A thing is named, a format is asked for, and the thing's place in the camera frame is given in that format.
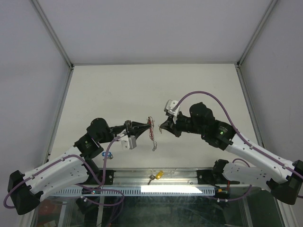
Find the metal keyring holder red handle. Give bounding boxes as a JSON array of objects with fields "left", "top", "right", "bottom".
[{"left": 147, "top": 116, "right": 158, "bottom": 152}]

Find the blue tag key on table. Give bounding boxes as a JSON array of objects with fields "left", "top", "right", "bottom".
[{"left": 101, "top": 151, "right": 113, "bottom": 160}]

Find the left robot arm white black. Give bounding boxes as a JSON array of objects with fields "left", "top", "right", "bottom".
[{"left": 3, "top": 118, "right": 152, "bottom": 215}]

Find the aluminium mounting rail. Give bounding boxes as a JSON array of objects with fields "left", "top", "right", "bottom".
[{"left": 104, "top": 168, "right": 237, "bottom": 187}]

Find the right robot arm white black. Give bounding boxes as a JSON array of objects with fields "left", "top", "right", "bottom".
[{"left": 160, "top": 100, "right": 303, "bottom": 205}]

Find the left aluminium frame post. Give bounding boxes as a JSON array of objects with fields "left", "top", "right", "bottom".
[{"left": 30, "top": 0, "right": 74, "bottom": 69}]

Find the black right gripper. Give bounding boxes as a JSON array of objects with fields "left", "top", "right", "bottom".
[{"left": 160, "top": 111, "right": 206, "bottom": 138}]

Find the right aluminium frame post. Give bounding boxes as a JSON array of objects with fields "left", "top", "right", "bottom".
[{"left": 236, "top": 0, "right": 279, "bottom": 68}]

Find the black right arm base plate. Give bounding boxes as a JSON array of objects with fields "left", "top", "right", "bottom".
[{"left": 196, "top": 169, "right": 227, "bottom": 185}]

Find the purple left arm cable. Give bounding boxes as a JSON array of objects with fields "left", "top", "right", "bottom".
[{"left": 3, "top": 136, "right": 125, "bottom": 209}]

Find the aluminium frame post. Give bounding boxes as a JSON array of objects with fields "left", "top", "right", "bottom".
[
  {"left": 236, "top": 0, "right": 279, "bottom": 68},
  {"left": 30, "top": 0, "right": 74, "bottom": 69}
]

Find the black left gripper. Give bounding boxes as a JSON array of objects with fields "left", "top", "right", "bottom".
[{"left": 98, "top": 120, "right": 152, "bottom": 144}]

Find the white slotted cable duct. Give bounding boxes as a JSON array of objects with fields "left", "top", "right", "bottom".
[{"left": 53, "top": 185, "right": 215, "bottom": 197}]

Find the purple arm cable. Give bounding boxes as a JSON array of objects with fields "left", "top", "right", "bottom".
[
  {"left": 3, "top": 136, "right": 125, "bottom": 209},
  {"left": 174, "top": 90, "right": 303, "bottom": 203}
]

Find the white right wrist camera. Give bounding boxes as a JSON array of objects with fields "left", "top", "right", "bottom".
[{"left": 164, "top": 100, "right": 180, "bottom": 123}]

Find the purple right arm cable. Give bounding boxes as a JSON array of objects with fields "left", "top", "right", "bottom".
[{"left": 174, "top": 90, "right": 303, "bottom": 203}]

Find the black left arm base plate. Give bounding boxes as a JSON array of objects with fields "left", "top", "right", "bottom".
[{"left": 89, "top": 169, "right": 116, "bottom": 184}]

